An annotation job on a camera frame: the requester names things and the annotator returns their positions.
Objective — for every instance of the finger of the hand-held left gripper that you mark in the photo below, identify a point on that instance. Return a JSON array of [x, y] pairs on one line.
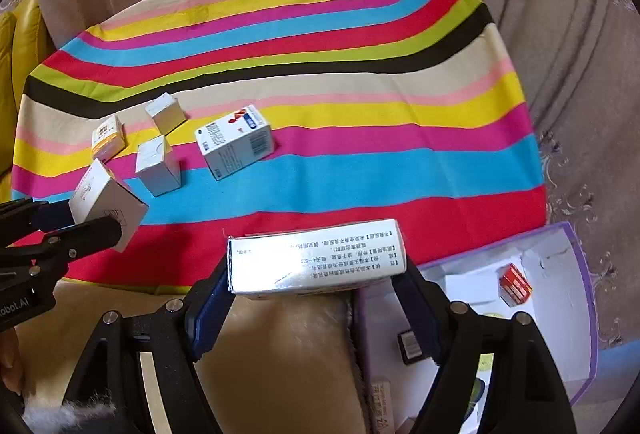
[[100, 231], [55, 216]]

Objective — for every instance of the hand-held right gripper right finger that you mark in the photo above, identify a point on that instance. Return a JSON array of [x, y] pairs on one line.
[[420, 309]]

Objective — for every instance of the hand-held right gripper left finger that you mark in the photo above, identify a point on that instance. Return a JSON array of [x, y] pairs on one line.
[[210, 314]]

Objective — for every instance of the white box grey print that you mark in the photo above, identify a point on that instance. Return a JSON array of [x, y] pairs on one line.
[[107, 196]]

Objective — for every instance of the tall black box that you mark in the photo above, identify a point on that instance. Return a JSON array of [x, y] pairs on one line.
[[411, 346]]

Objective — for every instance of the round yellow-green pad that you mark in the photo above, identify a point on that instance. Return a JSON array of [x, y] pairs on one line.
[[482, 361]]

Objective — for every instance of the red and white box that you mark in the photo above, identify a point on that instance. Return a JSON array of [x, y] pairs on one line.
[[515, 286]]

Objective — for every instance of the white medicine box black text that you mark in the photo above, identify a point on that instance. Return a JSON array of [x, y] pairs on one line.
[[310, 259]]

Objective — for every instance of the purple cardboard box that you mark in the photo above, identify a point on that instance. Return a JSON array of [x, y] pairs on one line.
[[560, 314]]

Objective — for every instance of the person's left hand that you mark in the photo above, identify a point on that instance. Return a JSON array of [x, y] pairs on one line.
[[9, 359]]

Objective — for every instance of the plain white box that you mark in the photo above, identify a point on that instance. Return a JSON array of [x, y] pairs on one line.
[[157, 166]]

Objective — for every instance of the orange and white box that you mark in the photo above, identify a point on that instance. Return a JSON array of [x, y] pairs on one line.
[[107, 138]]

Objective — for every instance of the white cube box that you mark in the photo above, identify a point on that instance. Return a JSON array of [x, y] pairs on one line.
[[165, 112]]

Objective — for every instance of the blue and white medicine box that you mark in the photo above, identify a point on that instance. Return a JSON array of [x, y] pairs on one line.
[[235, 143]]

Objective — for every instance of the yellow sofa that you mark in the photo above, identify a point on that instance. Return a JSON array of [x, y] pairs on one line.
[[22, 53]]

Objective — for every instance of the striped colourful cloth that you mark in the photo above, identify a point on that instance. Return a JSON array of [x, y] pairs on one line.
[[350, 88]]

